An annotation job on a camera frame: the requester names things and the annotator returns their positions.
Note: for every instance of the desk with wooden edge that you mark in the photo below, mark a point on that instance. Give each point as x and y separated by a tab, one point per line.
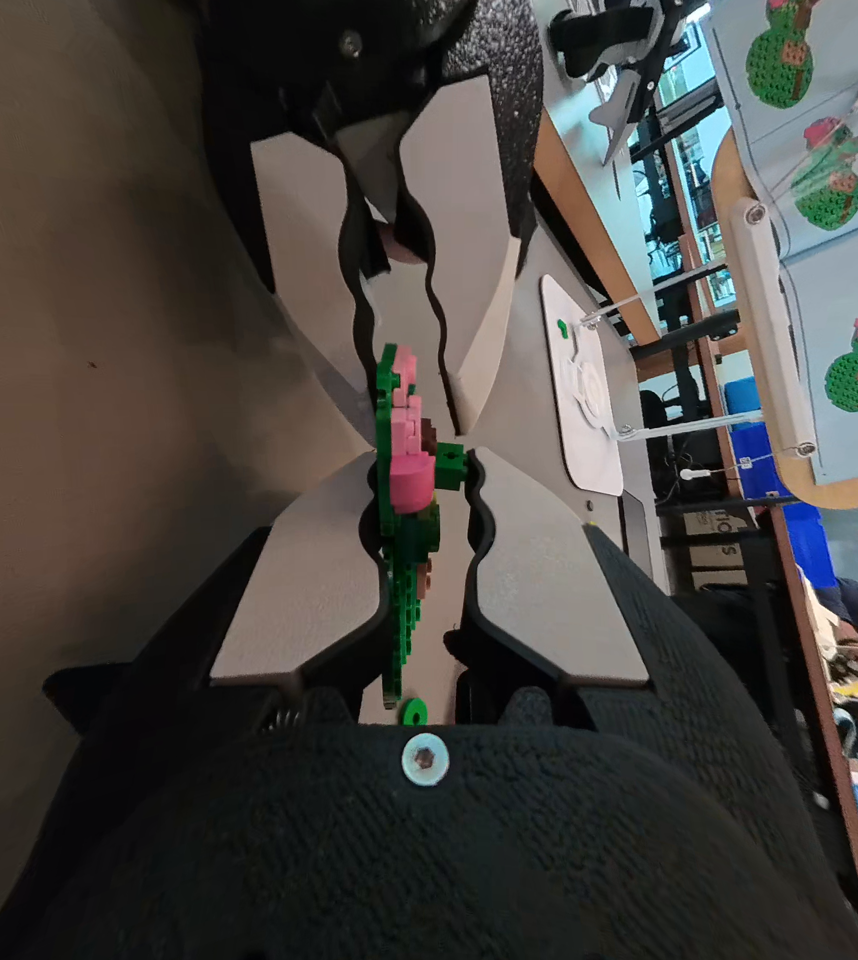
586	195

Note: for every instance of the white lego pieces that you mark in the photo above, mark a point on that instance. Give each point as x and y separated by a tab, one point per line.
586	390

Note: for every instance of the wooden booklet stand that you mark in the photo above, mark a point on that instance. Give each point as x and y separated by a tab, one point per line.
838	493

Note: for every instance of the white mat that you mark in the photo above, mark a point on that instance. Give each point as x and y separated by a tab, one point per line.
595	466

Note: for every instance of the white and black tool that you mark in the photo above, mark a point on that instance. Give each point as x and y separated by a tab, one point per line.
624	45

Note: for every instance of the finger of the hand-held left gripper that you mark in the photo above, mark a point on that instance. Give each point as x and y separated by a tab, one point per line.
301	247
466	225

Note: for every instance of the green lego model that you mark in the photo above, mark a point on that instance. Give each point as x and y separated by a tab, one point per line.
406	577

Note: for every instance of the cardboard box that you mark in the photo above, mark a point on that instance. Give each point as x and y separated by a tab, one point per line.
714	551

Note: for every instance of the green lego brick with hole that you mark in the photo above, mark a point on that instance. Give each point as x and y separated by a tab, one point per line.
450	465

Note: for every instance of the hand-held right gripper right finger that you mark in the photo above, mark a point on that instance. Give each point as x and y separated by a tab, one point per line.
549	600

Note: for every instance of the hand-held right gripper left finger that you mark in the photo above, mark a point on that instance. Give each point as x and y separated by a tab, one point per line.
309	585

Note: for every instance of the green round lego piece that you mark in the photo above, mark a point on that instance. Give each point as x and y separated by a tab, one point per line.
405	712

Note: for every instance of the blue storage bin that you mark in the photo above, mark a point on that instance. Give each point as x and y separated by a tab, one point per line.
781	517

